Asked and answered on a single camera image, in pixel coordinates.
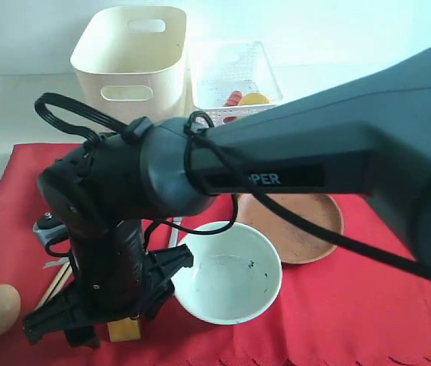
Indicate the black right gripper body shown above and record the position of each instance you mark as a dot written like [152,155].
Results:
[114,278]

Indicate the yellow cheese block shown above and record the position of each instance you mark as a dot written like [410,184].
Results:
[127,329]

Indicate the red sausage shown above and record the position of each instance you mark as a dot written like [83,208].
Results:
[232,101]

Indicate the yellow lemon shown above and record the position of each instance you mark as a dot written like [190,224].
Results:
[253,99]

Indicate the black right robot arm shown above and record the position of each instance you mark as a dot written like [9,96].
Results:
[370,136]

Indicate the left wooden chopstick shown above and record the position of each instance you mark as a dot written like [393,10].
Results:
[56,284]

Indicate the silver table knife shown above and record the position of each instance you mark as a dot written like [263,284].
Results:
[173,239]

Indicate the pale green bowl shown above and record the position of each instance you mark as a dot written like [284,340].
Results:
[236,276]

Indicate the brown round plate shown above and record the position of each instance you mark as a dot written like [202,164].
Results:
[293,245]

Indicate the cream plastic bin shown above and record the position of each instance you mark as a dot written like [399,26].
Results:
[130,62]

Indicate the white woven plastic basket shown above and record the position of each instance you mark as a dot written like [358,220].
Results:
[219,68]

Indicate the red scalloped table cloth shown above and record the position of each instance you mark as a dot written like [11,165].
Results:
[341,310]

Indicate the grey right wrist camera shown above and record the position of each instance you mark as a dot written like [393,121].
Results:
[49,229]

